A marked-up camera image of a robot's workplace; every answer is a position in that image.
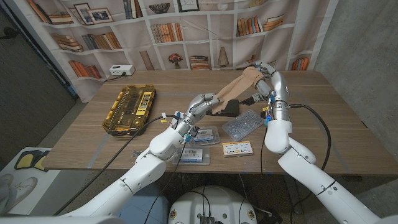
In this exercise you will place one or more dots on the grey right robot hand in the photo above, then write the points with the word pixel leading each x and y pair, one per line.
pixel 278 85

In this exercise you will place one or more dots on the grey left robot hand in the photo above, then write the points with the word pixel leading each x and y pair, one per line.
pixel 202 104

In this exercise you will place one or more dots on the beige nylon stocking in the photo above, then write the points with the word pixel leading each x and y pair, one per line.
pixel 237 87

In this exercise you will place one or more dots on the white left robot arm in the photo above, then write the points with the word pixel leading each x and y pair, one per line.
pixel 143 177

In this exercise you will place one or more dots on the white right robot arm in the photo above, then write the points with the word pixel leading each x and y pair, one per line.
pixel 304 168

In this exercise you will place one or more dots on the white power strip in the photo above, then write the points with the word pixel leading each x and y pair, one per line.
pixel 122 70

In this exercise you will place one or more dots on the black hex key set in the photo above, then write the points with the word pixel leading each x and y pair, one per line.
pixel 252 99

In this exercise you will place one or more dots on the black rectangular box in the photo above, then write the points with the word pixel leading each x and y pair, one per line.
pixel 233 109

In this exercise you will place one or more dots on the clear case with blue label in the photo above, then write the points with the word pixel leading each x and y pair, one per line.
pixel 196 155
pixel 208 137

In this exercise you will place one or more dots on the orange and white card box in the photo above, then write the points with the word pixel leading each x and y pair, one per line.
pixel 237 148

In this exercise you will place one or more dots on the printed bookshelf backdrop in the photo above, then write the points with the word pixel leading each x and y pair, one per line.
pixel 199 46

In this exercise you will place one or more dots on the yellow transparent tool case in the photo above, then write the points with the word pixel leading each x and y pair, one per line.
pixel 129 107

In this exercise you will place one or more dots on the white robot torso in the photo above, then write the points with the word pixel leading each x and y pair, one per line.
pixel 214 202

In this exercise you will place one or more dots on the grey table leg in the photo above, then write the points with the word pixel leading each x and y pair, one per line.
pixel 298 203

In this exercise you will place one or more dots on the black floor power adapter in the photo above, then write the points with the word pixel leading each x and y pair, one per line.
pixel 270 217

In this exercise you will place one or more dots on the white floor mat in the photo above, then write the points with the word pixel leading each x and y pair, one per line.
pixel 43 186

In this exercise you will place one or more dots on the yellow and black floor pad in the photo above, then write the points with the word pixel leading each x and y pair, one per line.
pixel 26 160

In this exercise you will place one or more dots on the white shoe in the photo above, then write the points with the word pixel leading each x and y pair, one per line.
pixel 25 188

